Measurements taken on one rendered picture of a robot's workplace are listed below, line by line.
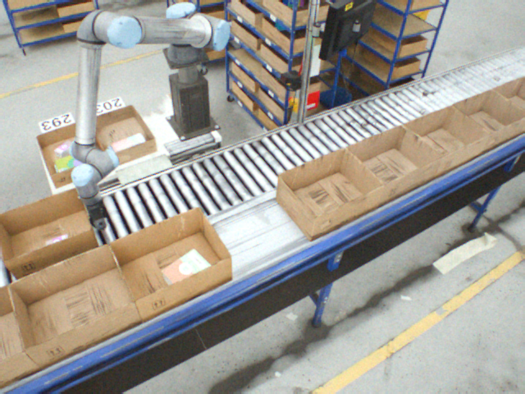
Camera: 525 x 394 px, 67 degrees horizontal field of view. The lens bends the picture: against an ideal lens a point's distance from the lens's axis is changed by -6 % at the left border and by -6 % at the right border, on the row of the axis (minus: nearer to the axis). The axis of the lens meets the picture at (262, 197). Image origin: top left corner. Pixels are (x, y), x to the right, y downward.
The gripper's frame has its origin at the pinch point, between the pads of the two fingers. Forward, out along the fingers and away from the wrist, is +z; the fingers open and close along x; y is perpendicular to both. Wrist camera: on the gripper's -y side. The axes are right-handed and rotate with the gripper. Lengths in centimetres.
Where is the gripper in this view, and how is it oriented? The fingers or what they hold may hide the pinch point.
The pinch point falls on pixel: (103, 230)
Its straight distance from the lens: 210.0
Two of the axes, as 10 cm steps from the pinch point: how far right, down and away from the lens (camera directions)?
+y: -5.2, -6.4, 5.6
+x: -8.6, 3.6, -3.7
